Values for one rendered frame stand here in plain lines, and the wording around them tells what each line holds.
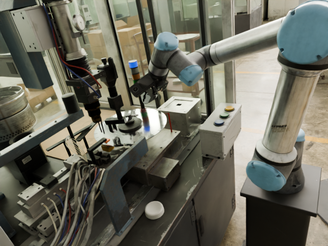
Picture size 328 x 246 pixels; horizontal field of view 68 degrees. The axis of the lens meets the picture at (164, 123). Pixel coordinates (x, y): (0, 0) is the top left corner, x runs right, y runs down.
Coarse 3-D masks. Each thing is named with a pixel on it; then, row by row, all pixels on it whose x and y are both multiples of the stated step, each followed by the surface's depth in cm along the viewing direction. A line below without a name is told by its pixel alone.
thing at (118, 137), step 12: (144, 108) 124; (144, 120) 112; (156, 120) 110; (96, 132) 109; (108, 132) 108; (120, 132) 106; (132, 132) 104; (144, 132) 102; (156, 132) 101; (108, 144) 99; (120, 144) 97; (132, 144) 96
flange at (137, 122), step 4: (132, 120) 109; (136, 120) 111; (140, 120) 111; (120, 124) 110; (124, 124) 109; (128, 124) 108; (132, 124) 108; (136, 124) 108; (140, 124) 108; (120, 128) 107; (124, 128) 106; (128, 128) 106; (132, 128) 105; (136, 128) 106
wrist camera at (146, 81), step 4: (144, 76) 95; (148, 76) 94; (140, 80) 95; (144, 80) 94; (148, 80) 94; (152, 80) 94; (156, 80) 94; (136, 84) 95; (140, 84) 94; (144, 84) 94; (148, 84) 94; (152, 84) 95; (132, 88) 94; (136, 88) 94; (140, 88) 94; (144, 88) 94; (148, 88) 96; (132, 92) 94; (136, 92) 94; (140, 92) 94; (136, 96) 95
